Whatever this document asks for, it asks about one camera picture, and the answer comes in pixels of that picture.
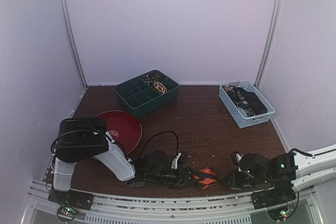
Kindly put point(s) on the aluminium frame post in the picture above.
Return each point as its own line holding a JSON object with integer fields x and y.
{"x": 270, "y": 40}
{"x": 72, "y": 43}

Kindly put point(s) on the left aluminium frame post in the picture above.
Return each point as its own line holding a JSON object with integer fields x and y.
{"x": 72, "y": 43}

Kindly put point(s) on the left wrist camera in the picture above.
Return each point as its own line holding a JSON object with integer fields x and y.
{"x": 178, "y": 159}

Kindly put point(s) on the plain black tie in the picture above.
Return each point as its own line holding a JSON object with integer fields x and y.
{"x": 253, "y": 102}

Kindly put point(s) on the tan patterned rolled tie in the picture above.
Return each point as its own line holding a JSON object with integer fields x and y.
{"x": 160, "y": 88}

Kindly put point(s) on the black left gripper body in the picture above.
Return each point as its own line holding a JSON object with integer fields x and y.
{"x": 181, "y": 181}

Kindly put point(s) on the orange navy striped tie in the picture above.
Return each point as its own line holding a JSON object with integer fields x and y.
{"x": 205, "y": 178}

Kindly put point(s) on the red round tray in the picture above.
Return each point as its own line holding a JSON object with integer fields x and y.
{"x": 123, "y": 127}

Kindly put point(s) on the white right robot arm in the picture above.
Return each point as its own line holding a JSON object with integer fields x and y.
{"x": 294, "y": 170}

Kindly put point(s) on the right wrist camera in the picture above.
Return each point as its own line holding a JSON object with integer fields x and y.
{"x": 236, "y": 158}

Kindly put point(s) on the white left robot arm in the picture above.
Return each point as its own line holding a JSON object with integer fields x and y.
{"x": 83, "y": 138}

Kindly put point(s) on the dark green divided organizer box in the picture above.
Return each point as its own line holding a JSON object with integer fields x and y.
{"x": 139, "y": 99}

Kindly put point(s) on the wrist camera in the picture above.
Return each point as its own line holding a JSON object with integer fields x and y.
{"x": 236, "y": 158}
{"x": 178, "y": 159}

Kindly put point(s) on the black white rolled tie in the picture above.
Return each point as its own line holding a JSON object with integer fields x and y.
{"x": 151, "y": 78}

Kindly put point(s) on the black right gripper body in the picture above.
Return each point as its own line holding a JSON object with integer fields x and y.
{"x": 239, "y": 174}

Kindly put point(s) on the right aluminium frame post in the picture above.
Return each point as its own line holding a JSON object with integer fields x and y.
{"x": 270, "y": 40}

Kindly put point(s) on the light blue perforated basket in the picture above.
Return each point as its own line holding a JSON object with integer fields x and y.
{"x": 239, "y": 114}

